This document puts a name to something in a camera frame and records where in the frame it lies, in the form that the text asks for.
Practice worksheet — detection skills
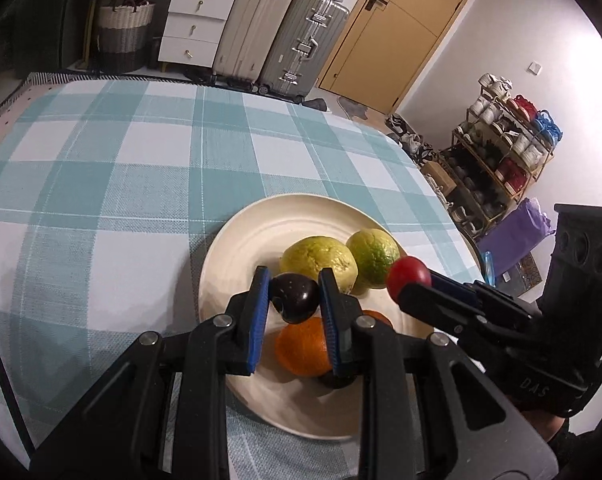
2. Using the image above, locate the red tomato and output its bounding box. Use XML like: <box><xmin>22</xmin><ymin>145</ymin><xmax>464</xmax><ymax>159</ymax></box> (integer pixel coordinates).
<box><xmin>386</xmin><ymin>256</ymin><xmax>431</xmax><ymax>304</ymax></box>

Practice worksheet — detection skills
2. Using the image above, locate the pile of shoes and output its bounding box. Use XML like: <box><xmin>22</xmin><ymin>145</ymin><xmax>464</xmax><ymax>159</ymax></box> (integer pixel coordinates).
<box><xmin>384</xmin><ymin>113</ymin><xmax>434</xmax><ymax>162</ymax></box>

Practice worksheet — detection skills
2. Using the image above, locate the shoe rack with shoes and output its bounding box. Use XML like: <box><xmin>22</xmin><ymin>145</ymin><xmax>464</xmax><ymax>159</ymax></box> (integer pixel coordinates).
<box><xmin>450</xmin><ymin>73</ymin><xmax>565</xmax><ymax>242</ymax></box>

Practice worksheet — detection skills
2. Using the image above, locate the cardboard box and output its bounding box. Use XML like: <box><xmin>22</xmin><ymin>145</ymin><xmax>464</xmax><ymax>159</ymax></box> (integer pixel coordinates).
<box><xmin>420</xmin><ymin>159</ymin><xmax>457</xmax><ymax>196</ymax></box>

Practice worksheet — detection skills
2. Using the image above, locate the wooden door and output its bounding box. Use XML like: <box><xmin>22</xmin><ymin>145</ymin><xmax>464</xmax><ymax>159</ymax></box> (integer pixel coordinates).
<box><xmin>318</xmin><ymin>0</ymin><xmax>487</xmax><ymax>116</ymax></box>

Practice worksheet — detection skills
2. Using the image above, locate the grey floor mat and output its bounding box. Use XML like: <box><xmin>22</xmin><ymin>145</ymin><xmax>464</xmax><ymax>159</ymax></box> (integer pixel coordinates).
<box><xmin>338</xmin><ymin>97</ymin><xmax>370</xmax><ymax>121</ymax></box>

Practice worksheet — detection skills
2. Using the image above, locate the beige suitcase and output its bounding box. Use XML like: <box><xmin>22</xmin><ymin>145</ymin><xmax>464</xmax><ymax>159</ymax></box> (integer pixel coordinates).
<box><xmin>211</xmin><ymin>0</ymin><xmax>300</xmax><ymax>93</ymax></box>

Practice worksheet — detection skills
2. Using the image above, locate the person's right forearm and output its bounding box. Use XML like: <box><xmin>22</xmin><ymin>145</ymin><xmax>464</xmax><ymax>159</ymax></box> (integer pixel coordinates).
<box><xmin>520</xmin><ymin>406</ymin><xmax>602</xmax><ymax>480</ymax></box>

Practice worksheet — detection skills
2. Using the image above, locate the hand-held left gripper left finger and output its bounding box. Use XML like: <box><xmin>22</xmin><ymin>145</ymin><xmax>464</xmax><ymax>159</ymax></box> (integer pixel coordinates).
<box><xmin>31</xmin><ymin>265</ymin><xmax>273</xmax><ymax>480</ymax></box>

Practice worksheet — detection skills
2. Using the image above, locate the orange tangerine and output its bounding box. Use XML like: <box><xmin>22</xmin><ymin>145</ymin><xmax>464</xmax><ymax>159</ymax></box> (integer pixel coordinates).
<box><xmin>361</xmin><ymin>310</ymin><xmax>394</xmax><ymax>331</ymax></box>
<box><xmin>275</xmin><ymin>316</ymin><xmax>334</xmax><ymax>379</ymax></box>

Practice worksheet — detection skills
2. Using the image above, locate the green lime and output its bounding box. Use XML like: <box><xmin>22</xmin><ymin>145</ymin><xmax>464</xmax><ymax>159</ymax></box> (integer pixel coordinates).
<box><xmin>346</xmin><ymin>229</ymin><xmax>401</xmax><ymax>290</ymax></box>

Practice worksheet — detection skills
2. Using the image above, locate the purple bag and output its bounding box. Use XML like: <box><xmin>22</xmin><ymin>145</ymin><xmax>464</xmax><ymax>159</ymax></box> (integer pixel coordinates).
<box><xmin>478</xmin><ymin>197</ymin><xmax>557</xmax><ymax>274</ymax></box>

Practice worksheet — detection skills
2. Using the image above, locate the dark plum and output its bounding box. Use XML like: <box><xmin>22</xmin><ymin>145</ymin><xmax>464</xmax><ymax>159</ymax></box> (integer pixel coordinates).
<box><xmin>270</xmin><ymin>273</ymin><xmax>320</xmax><ymax>325</ymax></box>

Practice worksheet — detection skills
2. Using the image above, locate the white drawer cabinet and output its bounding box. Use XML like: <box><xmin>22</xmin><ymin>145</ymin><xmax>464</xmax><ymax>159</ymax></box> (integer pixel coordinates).
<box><xmin>82</xmin><ymin>0</ymin><xmax>240</xmax><ymax>69</ymax></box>

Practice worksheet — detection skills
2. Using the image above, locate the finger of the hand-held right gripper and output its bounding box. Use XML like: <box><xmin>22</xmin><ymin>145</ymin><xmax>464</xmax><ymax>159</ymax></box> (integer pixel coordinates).
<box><xmin>427</xmin><ymin>268</ymin><xmax>544</xmax><ymax>322</ymax></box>
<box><xmin>397</xmin><ymin>282</ymin><xmax>532</xmax><ymax>361</ymax></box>

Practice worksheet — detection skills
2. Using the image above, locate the woven laundry basket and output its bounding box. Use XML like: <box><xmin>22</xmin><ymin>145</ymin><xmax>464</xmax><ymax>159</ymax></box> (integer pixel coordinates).
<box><xmin>96</xmin><ymin>0</ymin><xmax>157</xmax><ymax>74</ymax></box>

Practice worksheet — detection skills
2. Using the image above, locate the cream round plate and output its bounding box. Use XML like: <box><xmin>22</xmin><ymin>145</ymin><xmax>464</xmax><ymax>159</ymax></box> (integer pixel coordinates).
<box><xmin>198</xmin><ymin>194</ymin><xmax>435</xmax><ymax>441</ymax></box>

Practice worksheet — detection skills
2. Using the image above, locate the yellow-green guava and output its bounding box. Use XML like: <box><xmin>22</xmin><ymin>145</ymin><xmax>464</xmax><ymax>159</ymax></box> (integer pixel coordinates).
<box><xmin>280</xmin><ymin>237</ymin><xmax>358</xmax><ymax>296</ymax></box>

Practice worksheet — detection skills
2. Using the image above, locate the silver suitcase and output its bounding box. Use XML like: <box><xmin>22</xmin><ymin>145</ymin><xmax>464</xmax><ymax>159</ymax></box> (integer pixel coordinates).
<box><xmin>258</xmin><ymin>0</ymin><xmax>351</xmax><ymax>99</ymax></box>

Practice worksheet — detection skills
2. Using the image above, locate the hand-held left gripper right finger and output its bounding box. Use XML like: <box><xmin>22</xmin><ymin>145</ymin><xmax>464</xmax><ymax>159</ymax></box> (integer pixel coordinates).
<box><xmin>318</xmin><ymin>267</ymin><xmax>560</xmax><ymax>480</ymax></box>

